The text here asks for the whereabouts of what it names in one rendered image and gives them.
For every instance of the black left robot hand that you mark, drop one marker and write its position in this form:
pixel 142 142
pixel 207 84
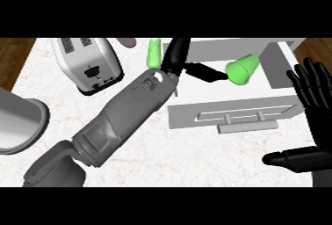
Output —
pixel 174 55

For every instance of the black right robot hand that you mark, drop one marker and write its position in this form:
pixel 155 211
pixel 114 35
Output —
pixel 313 88

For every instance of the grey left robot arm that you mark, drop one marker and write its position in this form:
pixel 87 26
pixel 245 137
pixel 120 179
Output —
pixel 126 108

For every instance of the white open drawer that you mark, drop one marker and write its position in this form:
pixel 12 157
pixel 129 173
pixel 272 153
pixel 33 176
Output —
pixel 207 90

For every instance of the green cup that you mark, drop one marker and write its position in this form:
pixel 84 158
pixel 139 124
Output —
pixel 242 70

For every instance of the green bottle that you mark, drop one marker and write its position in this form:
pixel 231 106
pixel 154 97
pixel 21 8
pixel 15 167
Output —
pixel 154 55

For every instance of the purple rounded object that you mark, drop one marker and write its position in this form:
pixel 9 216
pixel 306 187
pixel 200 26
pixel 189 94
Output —
pixel 127 42

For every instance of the silver toaster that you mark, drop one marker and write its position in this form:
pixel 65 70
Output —
pixel 89 66

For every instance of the grey metal pot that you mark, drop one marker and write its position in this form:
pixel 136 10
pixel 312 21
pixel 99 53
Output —
pixel 20 126

